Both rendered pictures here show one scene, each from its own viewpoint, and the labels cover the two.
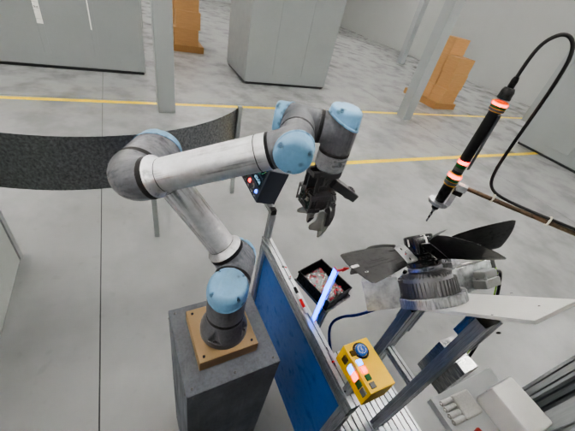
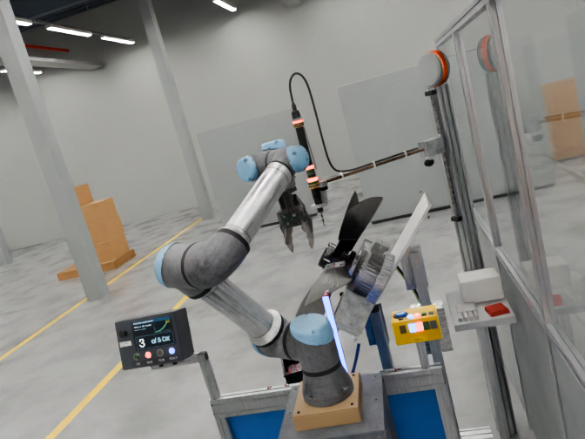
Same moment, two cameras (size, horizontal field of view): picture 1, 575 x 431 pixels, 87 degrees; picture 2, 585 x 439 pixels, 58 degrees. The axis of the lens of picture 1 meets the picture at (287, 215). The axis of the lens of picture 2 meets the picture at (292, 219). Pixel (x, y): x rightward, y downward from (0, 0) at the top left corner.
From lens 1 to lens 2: 120 cm
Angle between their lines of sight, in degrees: 47
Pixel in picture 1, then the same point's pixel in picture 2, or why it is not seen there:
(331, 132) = not seen: hidden behind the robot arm
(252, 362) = (373, 388)
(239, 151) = (274, 176)
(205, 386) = (379, 417)
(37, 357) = not seen: outside the picture
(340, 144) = not seen: hidden behind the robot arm
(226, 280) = (304, 322)
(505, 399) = (470, 279)
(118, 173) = (219, 247)
